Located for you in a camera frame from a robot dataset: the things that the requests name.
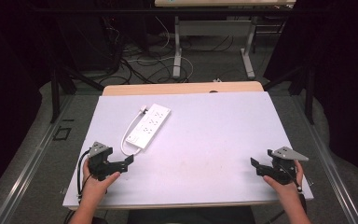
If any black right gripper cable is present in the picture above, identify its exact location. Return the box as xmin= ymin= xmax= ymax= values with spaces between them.
xmin=265 ymin=166 xmax=309 ymax=224

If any person's left hand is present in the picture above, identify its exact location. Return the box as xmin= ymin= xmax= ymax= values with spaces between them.
xmin=82 ymin=157 xmax=121 ymax=201

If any white power strip cable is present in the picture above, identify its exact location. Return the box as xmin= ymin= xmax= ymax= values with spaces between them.
xmin=119 ymin=110 xmax=145 ymax=157

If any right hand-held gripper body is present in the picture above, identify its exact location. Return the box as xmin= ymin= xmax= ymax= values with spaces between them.
xmin=255 ymin=146 xmax=310 ymax=186

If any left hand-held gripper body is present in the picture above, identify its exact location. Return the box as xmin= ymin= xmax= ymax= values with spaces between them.
xmin=88 ymin=141 xmax=129 ymax=182

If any white table mat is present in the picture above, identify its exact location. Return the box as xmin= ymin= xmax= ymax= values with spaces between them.
xmin=62 ymin=91 xmax=314 ymax=209

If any white-legged desk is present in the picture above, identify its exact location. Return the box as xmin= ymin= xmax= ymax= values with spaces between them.
xmin=154 ymin=0 xmax=296 ymax=80

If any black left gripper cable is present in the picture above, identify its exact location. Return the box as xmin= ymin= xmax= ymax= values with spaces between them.
xmin=62 ymin=148 xmax=95 ymax=224

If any tangle of floor cables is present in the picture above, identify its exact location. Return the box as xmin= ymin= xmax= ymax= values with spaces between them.
xmin=99 ymin=15 xmax=234 ymax=86

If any black metal stand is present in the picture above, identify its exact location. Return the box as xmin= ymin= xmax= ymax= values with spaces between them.
xmin=263 ymin=63 xmax=316 ymax=125
xmin=48 ymin=46 xmax=105 ymax=124

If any white power strip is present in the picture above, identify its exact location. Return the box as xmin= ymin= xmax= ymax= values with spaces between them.
xmin=125 ymin=103 xmax=172 ymax=149

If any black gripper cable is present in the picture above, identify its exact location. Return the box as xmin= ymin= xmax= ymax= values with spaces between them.
xmin=62 ymin=148 xmax=95 ymax=224
xmin=265 ymin=166 xmax=309 ymax=224

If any person's right hand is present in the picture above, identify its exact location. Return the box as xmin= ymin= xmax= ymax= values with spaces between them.
xmin=262 ymin=159 xmax=305 ymax=196

